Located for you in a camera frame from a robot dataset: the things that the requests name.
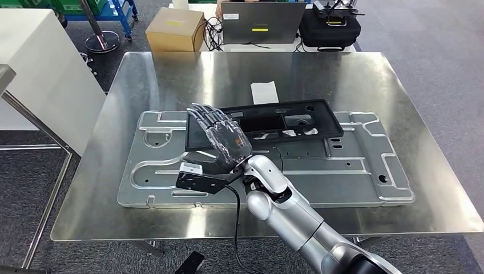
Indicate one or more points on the cardboard box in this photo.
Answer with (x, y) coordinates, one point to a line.
(174, 34)

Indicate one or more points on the grey laptop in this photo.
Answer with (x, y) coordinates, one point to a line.
(261, 19)

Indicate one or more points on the black plastic plate frame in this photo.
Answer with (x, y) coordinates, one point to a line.
(194, 140)

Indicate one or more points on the black remote controller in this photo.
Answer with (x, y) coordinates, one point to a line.
(336, 13)

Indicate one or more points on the chrome chair base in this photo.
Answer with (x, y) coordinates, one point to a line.
(87, 62)

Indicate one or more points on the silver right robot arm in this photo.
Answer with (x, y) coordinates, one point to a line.
(287, 215)

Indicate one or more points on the black robot base chassis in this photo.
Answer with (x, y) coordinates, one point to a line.
(191, 263)

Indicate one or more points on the stainless steel workbench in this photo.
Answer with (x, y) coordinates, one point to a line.
(340, 75)

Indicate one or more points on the white bottle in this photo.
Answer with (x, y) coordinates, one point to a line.
(180, 3)

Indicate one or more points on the metal stanchion post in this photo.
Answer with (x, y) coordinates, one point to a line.
(102, 41)

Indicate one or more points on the black round seat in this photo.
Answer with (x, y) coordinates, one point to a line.
(60, 19)

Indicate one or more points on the stamped sheet metal panel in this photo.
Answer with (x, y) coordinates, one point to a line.
(340, 177)

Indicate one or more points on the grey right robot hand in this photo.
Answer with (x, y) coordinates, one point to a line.
(227, 143)

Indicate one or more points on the white tissue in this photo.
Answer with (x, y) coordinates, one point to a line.
(264, 92)

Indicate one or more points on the blue metal shelf rack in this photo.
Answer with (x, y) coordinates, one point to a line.
(126, 19)

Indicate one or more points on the black carrying case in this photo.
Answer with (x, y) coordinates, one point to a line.
(329, 32)

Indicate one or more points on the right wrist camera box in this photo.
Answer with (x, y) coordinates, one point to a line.
(196, 183)

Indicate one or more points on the white cabinet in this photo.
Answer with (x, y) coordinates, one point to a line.
(45, 75)

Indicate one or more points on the green plastic crate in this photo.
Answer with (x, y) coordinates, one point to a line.
(72, 5)
(22, 3)

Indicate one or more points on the white desk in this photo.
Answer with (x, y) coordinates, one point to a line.
(245, 48)

